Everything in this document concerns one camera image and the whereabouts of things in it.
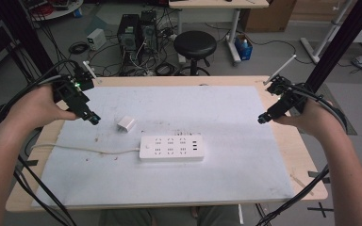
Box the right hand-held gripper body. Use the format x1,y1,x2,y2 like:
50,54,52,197
265,74,309,121

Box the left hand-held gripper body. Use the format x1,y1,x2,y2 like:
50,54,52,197
52,61,96,121

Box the white charger adapter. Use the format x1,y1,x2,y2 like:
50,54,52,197
117,115,138,134

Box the person's right hand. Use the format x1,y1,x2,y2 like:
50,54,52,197
272,98,344,139

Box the person's left hand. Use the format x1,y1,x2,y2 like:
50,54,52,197
3,83,79,134

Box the white rod antenna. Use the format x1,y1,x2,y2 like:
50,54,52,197
262,54,298,87
81,59,97,81

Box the wooden table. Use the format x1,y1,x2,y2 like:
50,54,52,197
5,74,329,213

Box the white power supply box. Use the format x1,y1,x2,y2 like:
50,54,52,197
86,27,107,52

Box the blue box with bottle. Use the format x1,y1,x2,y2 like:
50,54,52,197
234,33,254,61

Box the thin wooden stick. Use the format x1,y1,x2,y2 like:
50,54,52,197
289,173,315,196

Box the white metal stand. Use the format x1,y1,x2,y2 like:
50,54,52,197
299,0,362,65

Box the black computer tower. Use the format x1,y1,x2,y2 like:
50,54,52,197
140,9,158,57
116,13,141,68

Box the white power strip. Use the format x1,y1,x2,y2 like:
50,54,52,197
139,134,206,162

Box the cardboard box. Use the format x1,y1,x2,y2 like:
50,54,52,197
244,0,298,33

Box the round white table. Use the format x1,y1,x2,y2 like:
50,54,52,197
21,0,85,23

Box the black round stool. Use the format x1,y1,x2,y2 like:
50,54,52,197
173,29,218,77

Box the white table mat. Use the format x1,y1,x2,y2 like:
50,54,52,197
31,85,296,209

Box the white desk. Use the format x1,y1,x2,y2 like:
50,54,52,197
168,0,271,67

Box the person's legs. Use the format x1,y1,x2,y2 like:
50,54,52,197
98,204,243,226

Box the white power strip cable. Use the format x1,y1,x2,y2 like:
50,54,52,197
30,143,141,155

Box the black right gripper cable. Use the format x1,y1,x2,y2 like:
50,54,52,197
255,82,349,226

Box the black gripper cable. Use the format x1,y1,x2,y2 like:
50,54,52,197
0,58,78,226
255,82,349,226

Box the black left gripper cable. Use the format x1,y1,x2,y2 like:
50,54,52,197
0,58,78,226

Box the coiled black cable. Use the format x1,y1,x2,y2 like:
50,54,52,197
155,61,177,77
68,40,91,56

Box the black metal frame post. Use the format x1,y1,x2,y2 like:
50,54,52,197
0,0,57,83
304,0,362,95

